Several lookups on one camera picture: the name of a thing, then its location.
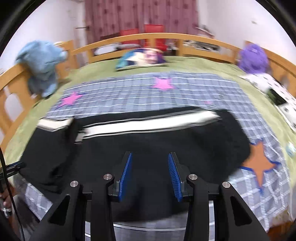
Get left red chair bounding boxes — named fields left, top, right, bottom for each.
left=120, top=28, right=141, bottom=46

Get wooden bed frame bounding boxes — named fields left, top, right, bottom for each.
left=0, top=32, right=296, bottom=153

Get colourful geometric pillow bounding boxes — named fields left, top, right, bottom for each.
left=115, top=48, right=167, bottom=71

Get grey checked blanket with stars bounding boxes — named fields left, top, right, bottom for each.
left=24, top=72, right=292, bottom=241

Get light blue towel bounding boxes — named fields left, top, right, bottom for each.
left=16, top=40, right=68, bottom=98

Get white black-dotted pillow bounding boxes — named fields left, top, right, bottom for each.
left=240, top=73, right=296, bottom=132

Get person's left hand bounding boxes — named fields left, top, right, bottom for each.
left=1, top=190, right=12, bottom=208

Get black cable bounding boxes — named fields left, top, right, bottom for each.
left=0, top=148, right=26, bottom=241

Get maroon patterned curtain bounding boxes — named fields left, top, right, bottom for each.
left=85, top=0, right=198, bottom=43

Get purple plush toy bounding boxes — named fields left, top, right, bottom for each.
left=238, top=43, right=269, bottom=74

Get small round light-blue toy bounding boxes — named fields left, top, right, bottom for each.
left=285, top=142, right=296, bottom=158

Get green bed sheet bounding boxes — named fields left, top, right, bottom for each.
left=4, top=55, right=296, bottom=167

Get black pants with white stripe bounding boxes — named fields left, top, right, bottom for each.
left=20, top=107, right=250, bottom=221

